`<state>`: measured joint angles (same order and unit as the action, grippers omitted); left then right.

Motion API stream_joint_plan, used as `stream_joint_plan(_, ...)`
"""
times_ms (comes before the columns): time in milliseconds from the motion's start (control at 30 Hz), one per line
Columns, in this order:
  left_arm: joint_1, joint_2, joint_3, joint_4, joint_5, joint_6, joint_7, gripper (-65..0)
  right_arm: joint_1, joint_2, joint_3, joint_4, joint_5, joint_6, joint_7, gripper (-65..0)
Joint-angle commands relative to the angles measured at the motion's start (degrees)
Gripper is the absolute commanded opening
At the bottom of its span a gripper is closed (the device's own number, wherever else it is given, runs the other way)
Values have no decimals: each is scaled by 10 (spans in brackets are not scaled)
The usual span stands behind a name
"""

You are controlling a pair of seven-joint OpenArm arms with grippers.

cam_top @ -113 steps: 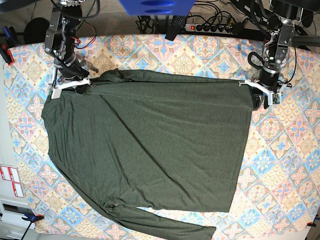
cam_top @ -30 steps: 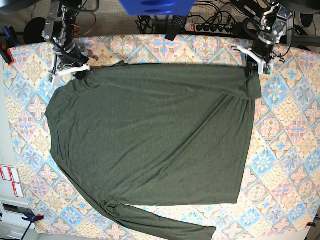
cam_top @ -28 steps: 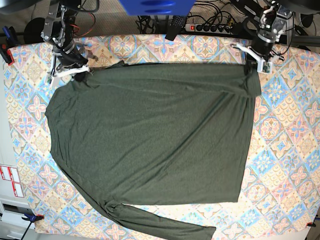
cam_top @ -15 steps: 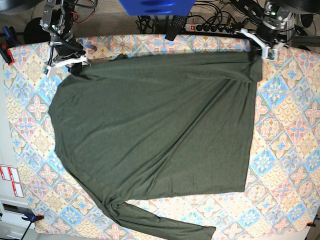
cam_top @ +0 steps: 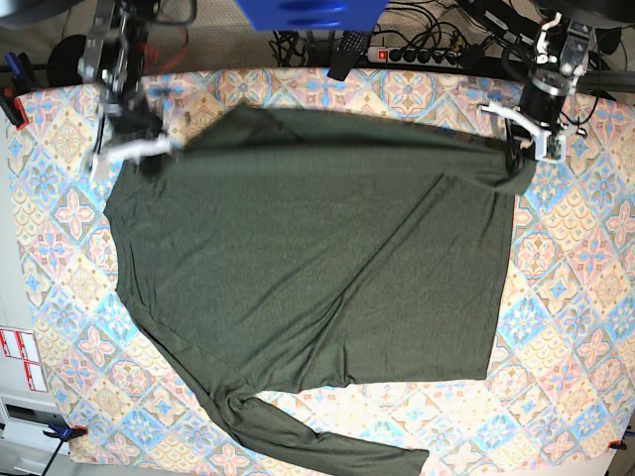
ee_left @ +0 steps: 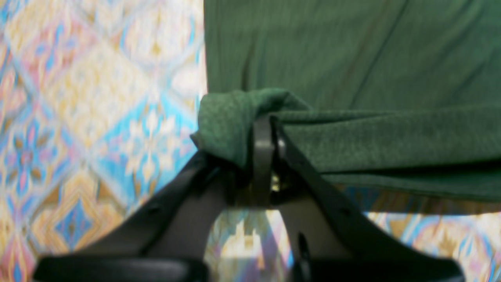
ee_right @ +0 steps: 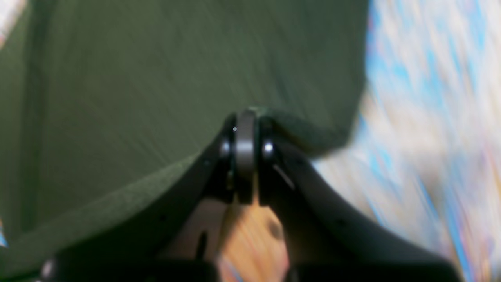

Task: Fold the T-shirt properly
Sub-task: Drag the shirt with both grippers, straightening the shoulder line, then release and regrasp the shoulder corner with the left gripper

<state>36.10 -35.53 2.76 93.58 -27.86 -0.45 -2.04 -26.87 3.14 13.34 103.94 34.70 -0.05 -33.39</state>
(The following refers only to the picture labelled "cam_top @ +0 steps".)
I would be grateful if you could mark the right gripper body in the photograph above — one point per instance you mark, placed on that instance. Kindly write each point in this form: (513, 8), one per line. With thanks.
(129, 117)

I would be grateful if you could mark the patterned tile tablecloth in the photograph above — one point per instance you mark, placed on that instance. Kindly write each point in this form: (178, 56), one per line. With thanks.
(560, 383)

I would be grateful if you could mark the white cabinet drawer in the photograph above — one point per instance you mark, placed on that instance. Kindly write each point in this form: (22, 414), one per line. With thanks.
(25, 417)

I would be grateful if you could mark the red white label stickers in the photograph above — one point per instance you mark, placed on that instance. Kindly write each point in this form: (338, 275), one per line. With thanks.
(19, 346)

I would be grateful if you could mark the blue clamp bottom left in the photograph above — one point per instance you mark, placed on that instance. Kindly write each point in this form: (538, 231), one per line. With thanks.
(63, 434)

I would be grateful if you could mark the blue plastic box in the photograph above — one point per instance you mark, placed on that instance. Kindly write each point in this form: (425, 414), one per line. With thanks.
(296, 15)

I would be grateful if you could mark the orange clamp bottom right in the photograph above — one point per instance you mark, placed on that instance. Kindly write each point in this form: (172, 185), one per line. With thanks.
(617, 445)

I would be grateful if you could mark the black remote keypad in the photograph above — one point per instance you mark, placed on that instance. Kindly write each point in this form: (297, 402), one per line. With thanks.
(352, 46)

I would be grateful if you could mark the white power strip red switch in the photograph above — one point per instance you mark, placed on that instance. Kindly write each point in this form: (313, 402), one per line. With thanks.
(411, 56)

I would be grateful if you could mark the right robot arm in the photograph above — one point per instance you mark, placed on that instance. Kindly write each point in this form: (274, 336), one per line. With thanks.
(110, 56)

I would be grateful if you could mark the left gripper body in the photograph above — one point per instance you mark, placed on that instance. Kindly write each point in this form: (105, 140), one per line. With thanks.
(543, 98)

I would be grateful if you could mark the black round stool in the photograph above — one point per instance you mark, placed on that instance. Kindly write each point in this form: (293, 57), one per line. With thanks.
(62, 66)

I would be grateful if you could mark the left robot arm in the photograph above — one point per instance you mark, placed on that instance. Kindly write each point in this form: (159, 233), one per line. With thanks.
(563, 45)

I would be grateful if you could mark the dark green long-sleeve shirt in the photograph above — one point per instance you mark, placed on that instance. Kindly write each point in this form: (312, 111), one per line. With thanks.
(287, 250)

